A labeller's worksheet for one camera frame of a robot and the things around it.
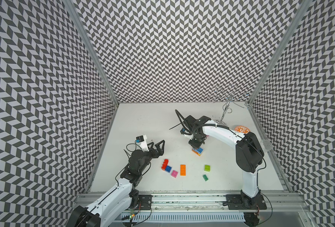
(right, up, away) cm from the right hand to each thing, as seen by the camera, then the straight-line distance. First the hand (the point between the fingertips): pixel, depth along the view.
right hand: (197, 145), depth 88 cm
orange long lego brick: (-10, -13, -5) cm, 17 cm away
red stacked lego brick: (-20, -9, -2) cm, 22 cm away
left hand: (-23, +3, -6) cm, 24 cm away
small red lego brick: (-1, -2, -1) cm, 2 cm away
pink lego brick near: (-15, -15, -7) cm, 22 cm away
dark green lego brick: (+3, -17, -8) cm, 19 cm away
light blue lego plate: (0, -4, 0) cm, 4 cm away
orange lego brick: (0, -5, +2) cm, 5 cm away
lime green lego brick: (+5, -12, -5) cm, 14 cm away
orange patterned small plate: (+33, +9, +9) cm, 35 cm away
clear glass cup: (+48, -2, +8) cm, 49 cm away
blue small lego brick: (-18, -13, -5) cm, 23 cm away
